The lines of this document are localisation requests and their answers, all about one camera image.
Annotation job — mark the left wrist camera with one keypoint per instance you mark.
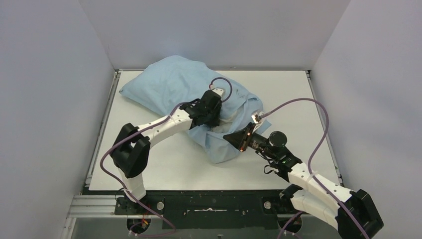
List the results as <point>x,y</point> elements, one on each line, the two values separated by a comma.
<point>218,91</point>

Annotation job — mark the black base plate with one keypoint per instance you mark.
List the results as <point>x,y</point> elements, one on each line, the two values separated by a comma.
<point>232,209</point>

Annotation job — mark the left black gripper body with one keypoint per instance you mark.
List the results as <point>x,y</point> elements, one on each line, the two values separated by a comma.
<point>213,118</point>

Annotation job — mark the white pillow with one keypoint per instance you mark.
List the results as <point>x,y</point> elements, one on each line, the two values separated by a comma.
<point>233,118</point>

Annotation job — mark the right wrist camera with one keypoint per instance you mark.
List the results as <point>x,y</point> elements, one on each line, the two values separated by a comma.
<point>257,117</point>

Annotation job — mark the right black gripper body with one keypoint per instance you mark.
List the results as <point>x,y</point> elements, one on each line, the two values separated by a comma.
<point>253,138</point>

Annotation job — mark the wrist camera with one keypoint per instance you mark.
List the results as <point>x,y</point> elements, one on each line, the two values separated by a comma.
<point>257,117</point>
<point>218,91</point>

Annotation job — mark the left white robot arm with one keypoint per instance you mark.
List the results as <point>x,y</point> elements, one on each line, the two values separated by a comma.
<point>132,146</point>

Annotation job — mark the aluminium frame rail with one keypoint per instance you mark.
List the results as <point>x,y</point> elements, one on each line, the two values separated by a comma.
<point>94,123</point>

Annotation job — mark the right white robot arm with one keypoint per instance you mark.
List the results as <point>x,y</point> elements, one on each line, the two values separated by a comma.
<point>352,213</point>

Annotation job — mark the green and blue pillowcase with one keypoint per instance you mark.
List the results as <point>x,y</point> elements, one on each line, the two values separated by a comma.
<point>175,79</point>

